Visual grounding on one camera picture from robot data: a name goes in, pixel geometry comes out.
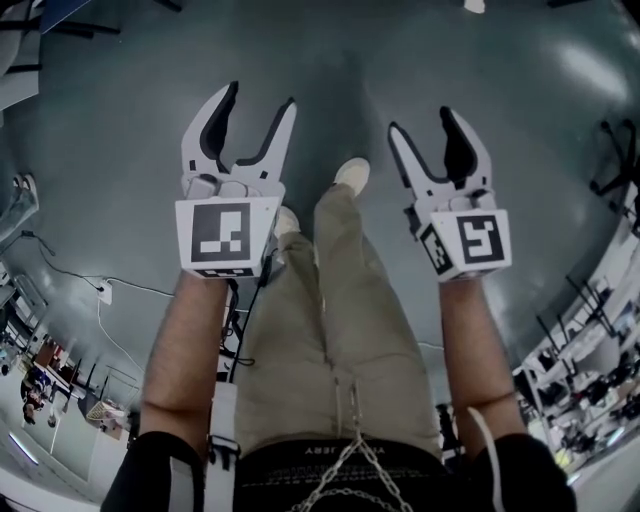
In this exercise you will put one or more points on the person's left beige shoe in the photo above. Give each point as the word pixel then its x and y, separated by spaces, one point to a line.
pixel 287 220

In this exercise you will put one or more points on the white power strip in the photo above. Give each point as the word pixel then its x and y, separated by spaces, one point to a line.
pixel 105 292

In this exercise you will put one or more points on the person's right forearm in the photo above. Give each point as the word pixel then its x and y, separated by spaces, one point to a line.
pixel 475 350

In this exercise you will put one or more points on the blue chair with black legs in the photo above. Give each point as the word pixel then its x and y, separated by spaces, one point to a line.
pixel 65 12

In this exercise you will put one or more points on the person's beige trousers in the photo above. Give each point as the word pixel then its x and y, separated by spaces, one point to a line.
pixel 340 300

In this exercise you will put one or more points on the grey chair with black frame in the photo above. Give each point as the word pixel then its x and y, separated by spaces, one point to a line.
pixel 15 65

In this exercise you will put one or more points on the person's black shirt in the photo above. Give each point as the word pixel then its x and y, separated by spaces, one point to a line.
pixel 280 475

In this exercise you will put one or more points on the person's right beige shoe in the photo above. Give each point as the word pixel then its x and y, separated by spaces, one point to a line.
pixel 352 175

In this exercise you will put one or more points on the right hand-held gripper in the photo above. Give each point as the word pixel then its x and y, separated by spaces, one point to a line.
pixel 475 240

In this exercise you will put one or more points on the white storage shelf rack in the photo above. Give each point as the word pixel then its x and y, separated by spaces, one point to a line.
pixel 590 380

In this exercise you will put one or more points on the person's left forearm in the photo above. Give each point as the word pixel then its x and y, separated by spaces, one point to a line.
pixel 185 350

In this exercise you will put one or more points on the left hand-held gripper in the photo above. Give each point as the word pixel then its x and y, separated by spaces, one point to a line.
pixel 220 235

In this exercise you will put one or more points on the black office chair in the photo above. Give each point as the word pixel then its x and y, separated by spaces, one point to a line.
pixel 617 155

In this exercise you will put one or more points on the person's beige shoe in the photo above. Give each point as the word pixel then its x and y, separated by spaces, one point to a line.
pixel 287 220
pixel 352 175

